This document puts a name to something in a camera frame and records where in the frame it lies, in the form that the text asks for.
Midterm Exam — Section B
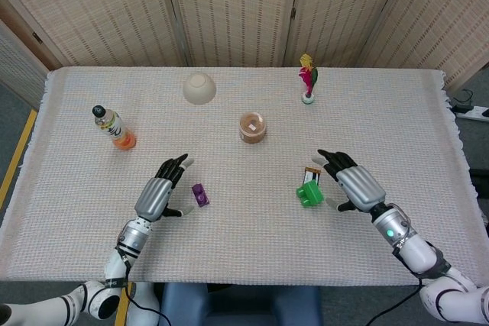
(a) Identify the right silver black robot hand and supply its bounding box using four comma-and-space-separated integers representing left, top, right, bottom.
311, 149, 387, 215

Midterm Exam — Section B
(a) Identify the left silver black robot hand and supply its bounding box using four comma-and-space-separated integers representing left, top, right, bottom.
134, 153, 196, 224

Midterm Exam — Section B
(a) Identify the purple toy block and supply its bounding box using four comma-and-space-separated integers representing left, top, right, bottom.
191, 182, 212, 208

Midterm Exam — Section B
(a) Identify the green toy block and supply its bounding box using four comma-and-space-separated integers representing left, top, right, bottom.
296, 179, 325, 209

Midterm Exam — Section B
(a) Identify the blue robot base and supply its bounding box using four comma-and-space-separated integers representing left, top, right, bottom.
158, 282, 324, 326

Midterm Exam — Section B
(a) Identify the black gold snack wrapper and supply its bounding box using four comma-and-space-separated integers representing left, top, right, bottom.
303, 166, 323, 186

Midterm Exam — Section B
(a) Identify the orange drink bottle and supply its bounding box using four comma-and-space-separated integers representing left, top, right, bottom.
91, 105, 137, 151

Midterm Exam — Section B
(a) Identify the white woven tablecloth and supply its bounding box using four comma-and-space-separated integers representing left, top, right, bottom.
0, 66, 483, 289

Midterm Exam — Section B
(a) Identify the upturned cream bowl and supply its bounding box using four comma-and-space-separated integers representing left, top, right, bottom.
182, 73, 218, 106

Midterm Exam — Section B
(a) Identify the colourful feather shuttlecock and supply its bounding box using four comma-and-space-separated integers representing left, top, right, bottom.
298, 53, 320, 105

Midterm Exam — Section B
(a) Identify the white power strip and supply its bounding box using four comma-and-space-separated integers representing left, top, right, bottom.
455, 105, 489, 123

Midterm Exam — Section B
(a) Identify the woven folding screen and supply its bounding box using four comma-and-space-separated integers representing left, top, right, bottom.
0, 0, 489, 92

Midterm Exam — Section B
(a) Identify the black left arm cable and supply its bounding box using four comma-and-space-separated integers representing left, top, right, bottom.
116, 245, 171, 326

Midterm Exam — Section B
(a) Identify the black floor cable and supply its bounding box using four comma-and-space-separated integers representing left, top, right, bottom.
449, 89, 475, 108

